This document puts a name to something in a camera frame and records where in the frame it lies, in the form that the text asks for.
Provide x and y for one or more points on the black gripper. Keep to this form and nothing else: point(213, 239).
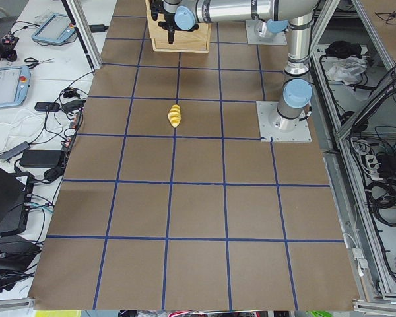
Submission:
point(170, 20)

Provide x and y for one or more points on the wooden drawer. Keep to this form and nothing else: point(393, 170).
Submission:
point(180, 46)

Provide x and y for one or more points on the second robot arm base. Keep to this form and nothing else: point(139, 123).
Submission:
point(267, 30)

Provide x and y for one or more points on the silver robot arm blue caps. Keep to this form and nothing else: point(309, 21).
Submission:
point(186, 16)

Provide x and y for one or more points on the wooden drawer cabinet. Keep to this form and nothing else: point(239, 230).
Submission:
point(158, 31)

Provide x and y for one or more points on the yellow plastic banana toy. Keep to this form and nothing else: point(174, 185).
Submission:
point(175, 116)

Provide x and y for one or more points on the far teach pendant tablet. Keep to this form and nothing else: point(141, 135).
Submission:
point(56, 30)

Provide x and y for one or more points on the teach pendant tablet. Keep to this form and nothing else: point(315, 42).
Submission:
point(14, 85)
point(56, 30)

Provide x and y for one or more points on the brown paper table cover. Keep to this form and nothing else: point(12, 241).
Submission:
point(205, 216)

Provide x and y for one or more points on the near teach pendant tablet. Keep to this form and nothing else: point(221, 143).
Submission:
point(14, 85)

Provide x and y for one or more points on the crumpled white cloth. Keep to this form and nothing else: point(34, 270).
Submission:
point(348, 70)

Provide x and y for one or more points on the black power adapter brick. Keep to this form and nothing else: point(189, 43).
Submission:
point(40, 158)

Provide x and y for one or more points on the black laptop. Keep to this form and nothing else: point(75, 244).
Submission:
point(15, 194)

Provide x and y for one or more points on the aluminium frame post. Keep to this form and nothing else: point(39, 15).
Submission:
point(78, 19)

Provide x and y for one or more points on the black handled scissors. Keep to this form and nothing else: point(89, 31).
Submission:
point(32, 62)

